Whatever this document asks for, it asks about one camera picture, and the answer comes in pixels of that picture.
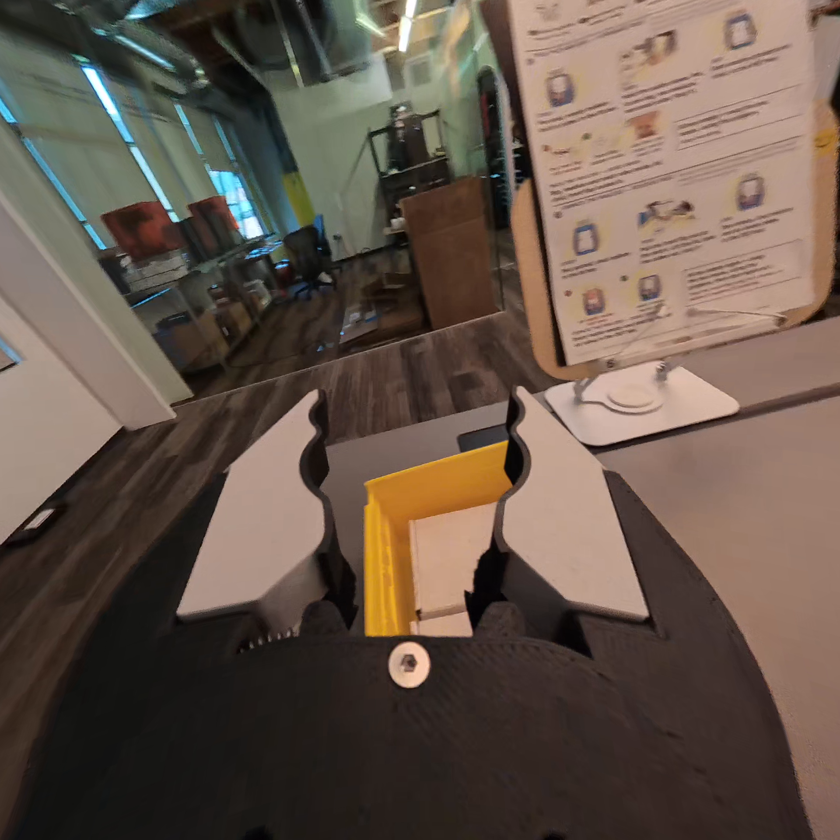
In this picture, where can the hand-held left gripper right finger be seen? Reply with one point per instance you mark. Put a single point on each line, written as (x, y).
(571, 525)

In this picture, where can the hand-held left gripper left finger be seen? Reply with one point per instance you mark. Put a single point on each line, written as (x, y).
(262, 525)

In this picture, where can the white cardboard mailer box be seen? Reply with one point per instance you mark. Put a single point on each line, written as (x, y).
(446, 551)

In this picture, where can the yellow plastic bin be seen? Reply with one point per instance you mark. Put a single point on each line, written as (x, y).
(387, 558)

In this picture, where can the large brown cardboard box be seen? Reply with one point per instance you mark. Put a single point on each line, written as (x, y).
(453, 262)

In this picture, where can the black desk mat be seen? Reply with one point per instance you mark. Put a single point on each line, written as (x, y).
(482, 438)

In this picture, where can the white sheet stand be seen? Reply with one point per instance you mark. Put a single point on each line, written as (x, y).
(689, 400)

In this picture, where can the cluttered workbench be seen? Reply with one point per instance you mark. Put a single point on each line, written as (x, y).
(197, 315)

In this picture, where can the small black floor device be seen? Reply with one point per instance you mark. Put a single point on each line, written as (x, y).
(36, 523)

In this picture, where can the instruction sheet on stand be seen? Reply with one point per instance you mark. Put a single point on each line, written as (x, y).
(535, 295)

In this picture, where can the black swivel office chair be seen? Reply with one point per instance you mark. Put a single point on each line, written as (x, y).
(308, 253)

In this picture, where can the black metal shelf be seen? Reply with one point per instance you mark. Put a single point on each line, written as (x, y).
(407, 151)

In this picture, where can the yellow smiley sticker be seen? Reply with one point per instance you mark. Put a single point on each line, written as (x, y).
(825, 141)

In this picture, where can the ceiling light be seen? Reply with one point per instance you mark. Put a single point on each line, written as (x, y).
(408, 26)

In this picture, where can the orange enclosure box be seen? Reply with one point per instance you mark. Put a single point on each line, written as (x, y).
(141, 229)
(213, 216)

